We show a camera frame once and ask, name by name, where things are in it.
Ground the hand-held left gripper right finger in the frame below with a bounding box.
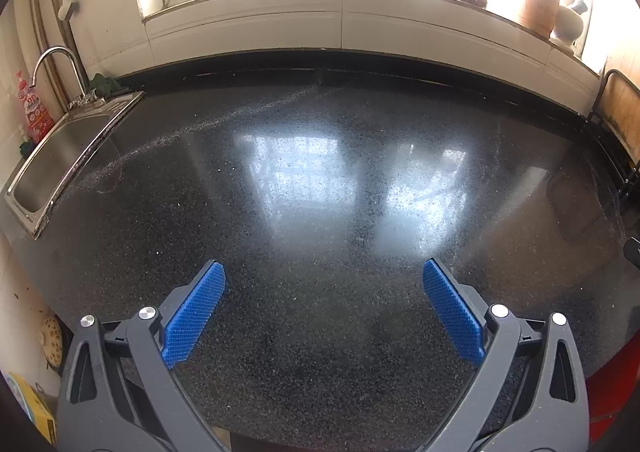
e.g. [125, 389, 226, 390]
[423, 258, 591, 452]

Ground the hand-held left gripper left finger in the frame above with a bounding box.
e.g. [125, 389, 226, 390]
[56, 259, 236, 452]

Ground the red cabinet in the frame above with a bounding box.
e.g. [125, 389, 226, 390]
[585, 344, 640, 425]

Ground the floral lidded pot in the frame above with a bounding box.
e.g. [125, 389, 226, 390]
[40, 315, 63, 365]

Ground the wooden cutting board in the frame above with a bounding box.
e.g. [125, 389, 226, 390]
[602, 55, 640, 158]

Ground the black metal rack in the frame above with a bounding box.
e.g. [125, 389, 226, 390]
[585, 68, 640, 198]

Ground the yellow cardboard box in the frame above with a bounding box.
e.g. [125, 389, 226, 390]
[7, 372, 56, 445]

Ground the steel sink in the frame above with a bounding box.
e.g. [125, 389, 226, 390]
[4, 91, 146, 239]

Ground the green cloth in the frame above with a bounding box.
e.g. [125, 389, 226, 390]
[89, 74, 132, 96]

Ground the white ceramic pot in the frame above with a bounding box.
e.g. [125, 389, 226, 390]
[550, 5, 586, 46]

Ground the red detergent bottle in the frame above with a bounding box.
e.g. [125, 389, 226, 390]
[14, 70, 55, 143]

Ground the brown ceramic jar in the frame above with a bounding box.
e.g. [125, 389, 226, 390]
[516, 0, 561, 39]

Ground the steel faucet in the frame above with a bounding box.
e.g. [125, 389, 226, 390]
[30, 46, 108, 108]

